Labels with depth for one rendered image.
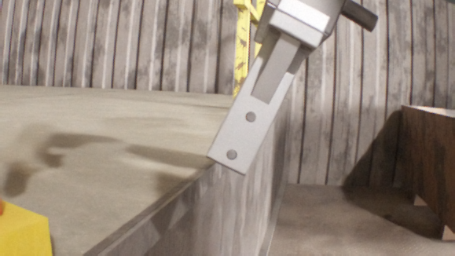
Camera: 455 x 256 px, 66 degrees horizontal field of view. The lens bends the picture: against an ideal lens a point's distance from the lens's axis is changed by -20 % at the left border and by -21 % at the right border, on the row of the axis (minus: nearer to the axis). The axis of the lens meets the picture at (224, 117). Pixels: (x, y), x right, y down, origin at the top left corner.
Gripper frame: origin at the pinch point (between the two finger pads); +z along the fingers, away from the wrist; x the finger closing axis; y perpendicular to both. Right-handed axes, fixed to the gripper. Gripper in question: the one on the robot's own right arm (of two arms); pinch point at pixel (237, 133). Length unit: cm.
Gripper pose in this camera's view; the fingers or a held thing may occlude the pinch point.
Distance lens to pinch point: 32.2
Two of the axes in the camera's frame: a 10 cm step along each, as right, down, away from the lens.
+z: -4.5, 8.9, -0.2
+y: 8.9, 4.5, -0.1
